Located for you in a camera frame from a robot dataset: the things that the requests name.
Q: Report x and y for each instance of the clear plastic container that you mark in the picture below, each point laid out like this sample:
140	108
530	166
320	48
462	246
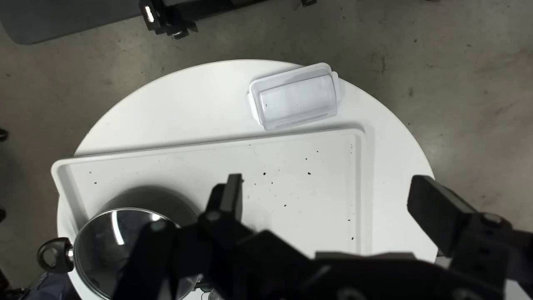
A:
297	95

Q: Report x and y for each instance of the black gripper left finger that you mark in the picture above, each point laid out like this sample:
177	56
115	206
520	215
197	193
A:
225	200

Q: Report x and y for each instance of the black tripod stand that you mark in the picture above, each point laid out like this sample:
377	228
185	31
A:
165	20

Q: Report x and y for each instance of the glass pot lid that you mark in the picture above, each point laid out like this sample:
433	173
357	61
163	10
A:
115	258

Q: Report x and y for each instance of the round white table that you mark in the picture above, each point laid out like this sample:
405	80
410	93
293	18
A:
210	101

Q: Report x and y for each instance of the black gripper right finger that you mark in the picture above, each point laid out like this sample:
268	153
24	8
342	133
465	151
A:
460	231

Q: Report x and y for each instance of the white plastic tray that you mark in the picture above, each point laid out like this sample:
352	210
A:
305	185

